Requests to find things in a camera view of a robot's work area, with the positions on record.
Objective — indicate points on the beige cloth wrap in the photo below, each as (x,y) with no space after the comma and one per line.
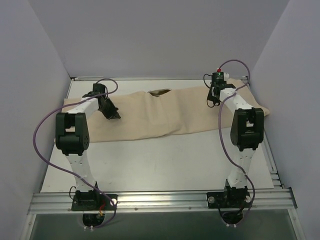
(143,116)

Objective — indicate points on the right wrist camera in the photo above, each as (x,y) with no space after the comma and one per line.
(223,74)

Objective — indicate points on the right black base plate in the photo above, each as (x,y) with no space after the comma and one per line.
(227,200)

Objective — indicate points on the steel instrument tray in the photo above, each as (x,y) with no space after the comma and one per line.
(159,92)

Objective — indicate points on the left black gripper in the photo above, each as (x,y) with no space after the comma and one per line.
(109,109)

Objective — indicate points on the aluminium front rail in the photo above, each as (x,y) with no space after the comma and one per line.
(160,202)

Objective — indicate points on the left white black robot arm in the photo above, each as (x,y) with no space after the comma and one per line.
(72,138)

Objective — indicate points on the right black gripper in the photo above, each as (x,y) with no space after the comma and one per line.
(212,94)

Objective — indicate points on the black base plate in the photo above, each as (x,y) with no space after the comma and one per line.
(227,200)
(91,201)

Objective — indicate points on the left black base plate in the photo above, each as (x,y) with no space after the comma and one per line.
(91,201)

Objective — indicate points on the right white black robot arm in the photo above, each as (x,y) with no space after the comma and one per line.
(246,131)

